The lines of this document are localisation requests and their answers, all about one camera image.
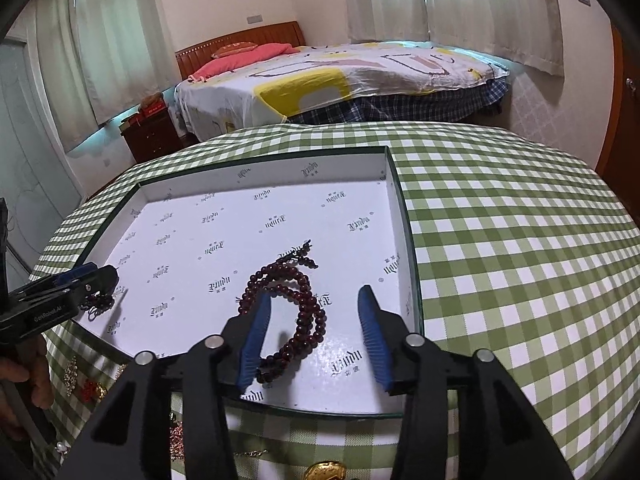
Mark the pink pillow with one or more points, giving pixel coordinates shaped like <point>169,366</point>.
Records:
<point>232,62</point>

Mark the bed with patterned sheet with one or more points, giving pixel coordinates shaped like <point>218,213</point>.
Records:
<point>391,80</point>

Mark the orange patterned cushion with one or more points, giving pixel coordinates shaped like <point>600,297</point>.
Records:
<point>234,49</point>

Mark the dark wooden nightstand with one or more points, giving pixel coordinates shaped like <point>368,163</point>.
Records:
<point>151,136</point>

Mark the red knot gold charm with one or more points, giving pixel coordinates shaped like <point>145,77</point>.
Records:
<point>326,470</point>

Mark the rose gold crystal brooch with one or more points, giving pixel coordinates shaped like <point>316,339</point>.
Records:
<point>176,446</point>

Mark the white curtain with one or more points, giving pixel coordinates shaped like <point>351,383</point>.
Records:
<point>528,32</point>
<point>99,58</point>

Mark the grey wall socket plate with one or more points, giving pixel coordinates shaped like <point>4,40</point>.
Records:
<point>254,19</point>

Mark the left white curtain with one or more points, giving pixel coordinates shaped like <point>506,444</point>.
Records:
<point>99,58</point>

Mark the red box on nightstand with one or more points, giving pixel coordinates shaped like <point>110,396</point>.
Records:
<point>152,105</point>

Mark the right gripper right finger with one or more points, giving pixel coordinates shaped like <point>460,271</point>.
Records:
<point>500,434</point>

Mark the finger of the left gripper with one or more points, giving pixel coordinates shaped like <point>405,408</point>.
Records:
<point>93,291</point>
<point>75,275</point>

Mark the small gold flower brooch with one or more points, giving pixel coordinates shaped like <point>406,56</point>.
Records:
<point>70,377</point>

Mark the person left hand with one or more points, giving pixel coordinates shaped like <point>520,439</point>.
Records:
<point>28,365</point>

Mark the green jewelry tray box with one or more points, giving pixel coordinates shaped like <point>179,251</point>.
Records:
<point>186,246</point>

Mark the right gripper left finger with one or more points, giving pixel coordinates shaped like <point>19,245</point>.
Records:
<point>128,435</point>

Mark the right white curtain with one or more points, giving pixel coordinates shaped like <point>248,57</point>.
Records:
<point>528,32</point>

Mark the glass sliding wardrobe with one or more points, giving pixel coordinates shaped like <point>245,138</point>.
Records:
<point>38,191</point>

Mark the wooden door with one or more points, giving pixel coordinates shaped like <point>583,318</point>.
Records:
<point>618,163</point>

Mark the small red gold charm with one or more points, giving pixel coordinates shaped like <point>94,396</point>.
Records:
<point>92,392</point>

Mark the green white checkered tablecloth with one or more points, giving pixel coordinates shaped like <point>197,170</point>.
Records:
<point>519,246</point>

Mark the wooden headboard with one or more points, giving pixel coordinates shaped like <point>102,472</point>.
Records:
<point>191,59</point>

